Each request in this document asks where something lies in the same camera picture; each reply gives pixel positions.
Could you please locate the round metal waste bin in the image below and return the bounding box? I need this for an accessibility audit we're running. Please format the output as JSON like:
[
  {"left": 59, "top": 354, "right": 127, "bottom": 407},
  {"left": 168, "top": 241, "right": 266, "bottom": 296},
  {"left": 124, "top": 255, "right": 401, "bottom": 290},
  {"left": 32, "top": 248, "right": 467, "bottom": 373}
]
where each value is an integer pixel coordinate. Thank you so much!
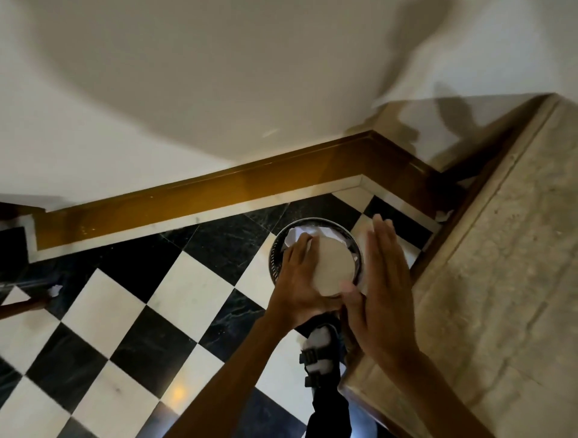
[{"left": 268, "top": 217, "right": 367, "bottom": 290}]

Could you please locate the grey sandal with black straps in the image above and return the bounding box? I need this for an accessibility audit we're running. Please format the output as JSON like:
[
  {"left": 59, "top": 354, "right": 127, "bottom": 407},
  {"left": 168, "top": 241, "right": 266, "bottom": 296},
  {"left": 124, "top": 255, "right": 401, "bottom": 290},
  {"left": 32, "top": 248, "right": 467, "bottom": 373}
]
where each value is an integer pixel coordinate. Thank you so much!
[{"left": 298, "top": 322, "right": 346, "bottom": 394}]

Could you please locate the person's left hand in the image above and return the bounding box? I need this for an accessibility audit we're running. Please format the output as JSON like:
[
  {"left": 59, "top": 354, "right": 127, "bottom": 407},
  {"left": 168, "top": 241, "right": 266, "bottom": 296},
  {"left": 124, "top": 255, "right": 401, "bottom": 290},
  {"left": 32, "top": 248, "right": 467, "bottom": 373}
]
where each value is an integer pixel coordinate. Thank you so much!
[{"left": 270, "top": 238, "right": 346, "bottom": 333}]

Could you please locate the person's right hand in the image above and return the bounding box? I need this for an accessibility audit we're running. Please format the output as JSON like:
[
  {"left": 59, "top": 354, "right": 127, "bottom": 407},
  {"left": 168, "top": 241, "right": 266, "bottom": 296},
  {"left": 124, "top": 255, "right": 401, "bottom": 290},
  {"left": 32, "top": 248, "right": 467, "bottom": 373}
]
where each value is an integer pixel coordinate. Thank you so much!
[{"left": 340, "top": 214, "right": 421, "bottom": 362}]

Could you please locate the person's black trouser leg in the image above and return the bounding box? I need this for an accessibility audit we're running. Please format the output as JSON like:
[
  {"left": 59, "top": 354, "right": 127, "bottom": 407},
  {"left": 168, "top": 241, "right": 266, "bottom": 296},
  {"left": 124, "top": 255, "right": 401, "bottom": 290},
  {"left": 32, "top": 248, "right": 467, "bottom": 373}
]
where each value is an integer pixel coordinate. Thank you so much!
[{"left": 306, "top": 382, "right": 354, "bottom": 438}]

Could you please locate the brown wooden skirting board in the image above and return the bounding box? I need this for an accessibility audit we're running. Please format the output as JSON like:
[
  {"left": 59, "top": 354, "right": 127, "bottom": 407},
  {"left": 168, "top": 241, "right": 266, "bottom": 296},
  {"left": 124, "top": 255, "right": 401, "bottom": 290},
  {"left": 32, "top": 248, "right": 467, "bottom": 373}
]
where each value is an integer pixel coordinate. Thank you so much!
[{"left": 33, "top": 130, "right": 458, "bottom": 252}]

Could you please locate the crumpled white paper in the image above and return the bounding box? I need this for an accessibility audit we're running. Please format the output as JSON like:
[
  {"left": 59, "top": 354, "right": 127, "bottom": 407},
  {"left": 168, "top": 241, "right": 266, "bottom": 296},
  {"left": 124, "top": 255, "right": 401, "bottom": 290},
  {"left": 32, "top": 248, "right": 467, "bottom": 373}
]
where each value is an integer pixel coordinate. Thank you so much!
[{"left": 284, "top": 225, "right": 337, "bottom": 254}]

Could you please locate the person's right forearm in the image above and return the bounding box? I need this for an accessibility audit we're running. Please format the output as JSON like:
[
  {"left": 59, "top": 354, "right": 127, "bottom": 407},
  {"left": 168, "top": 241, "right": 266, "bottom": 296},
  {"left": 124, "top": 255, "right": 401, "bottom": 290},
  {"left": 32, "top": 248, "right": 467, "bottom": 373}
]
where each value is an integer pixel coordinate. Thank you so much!
[{"left": 373, "top": 348, "right": 496, "bottom": 438}]

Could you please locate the white round paper plate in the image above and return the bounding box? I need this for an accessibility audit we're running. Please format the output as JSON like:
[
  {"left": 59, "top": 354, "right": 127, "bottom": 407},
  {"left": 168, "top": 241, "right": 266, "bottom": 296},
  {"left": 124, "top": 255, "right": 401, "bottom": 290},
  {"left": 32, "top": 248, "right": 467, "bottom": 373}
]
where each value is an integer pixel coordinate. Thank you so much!
[{"left": 310, "top": 229, "right": 376, "bottom": 299}]

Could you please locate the beige marble counter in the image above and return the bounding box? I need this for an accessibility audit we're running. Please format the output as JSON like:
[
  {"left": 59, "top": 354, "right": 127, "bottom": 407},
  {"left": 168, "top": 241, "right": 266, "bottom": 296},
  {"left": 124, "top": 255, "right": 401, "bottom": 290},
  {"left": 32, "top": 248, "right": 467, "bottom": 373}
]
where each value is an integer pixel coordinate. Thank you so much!
[{"left": 338, "top": 92, "right": 578, "bottom": 438}]

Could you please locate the person's left forearm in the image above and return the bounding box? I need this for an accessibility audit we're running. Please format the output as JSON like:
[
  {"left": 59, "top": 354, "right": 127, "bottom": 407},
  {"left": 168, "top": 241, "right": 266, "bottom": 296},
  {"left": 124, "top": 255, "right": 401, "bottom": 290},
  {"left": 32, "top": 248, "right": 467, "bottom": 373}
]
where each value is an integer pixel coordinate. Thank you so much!
[{"left": 165, "top": 314, "right": 302, "bottom": 438}]

